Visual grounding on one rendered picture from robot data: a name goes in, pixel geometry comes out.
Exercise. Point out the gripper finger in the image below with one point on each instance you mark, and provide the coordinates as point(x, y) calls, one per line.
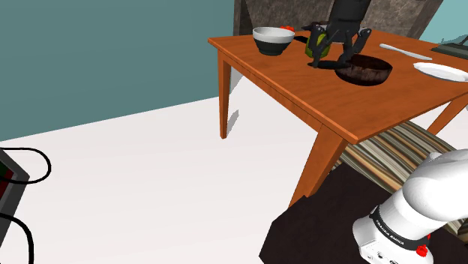
point(356, 45)
point(315, 55)

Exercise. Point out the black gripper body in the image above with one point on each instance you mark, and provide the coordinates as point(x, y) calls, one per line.
point(347, 16)

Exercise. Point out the green fruit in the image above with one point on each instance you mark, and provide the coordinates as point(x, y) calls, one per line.
point(309, 49)

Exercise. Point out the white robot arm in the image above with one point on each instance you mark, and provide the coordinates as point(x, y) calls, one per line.
point(420, 197)

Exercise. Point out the dark brown bowl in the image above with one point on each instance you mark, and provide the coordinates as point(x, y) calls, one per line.
point(365, 71)

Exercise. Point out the small red object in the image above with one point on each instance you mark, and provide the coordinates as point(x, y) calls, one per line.
point(287, 28)

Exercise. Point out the white and black bowl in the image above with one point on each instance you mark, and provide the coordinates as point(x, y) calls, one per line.
point(273, 38)

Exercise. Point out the orange wooden table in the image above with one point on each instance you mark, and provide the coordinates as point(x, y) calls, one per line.
point(329, 98)

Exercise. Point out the white knife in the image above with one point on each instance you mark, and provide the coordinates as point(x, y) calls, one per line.
point(404, 52)

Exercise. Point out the white plate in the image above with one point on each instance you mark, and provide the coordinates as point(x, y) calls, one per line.
point(440, 71)

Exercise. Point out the dark flat book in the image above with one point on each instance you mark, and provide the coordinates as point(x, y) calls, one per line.
point(453, 49)

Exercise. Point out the striped rug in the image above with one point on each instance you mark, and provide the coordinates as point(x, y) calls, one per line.
point(380, 157)

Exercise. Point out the dark robot stand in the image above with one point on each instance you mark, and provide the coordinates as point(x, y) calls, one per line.
point(310, 234)

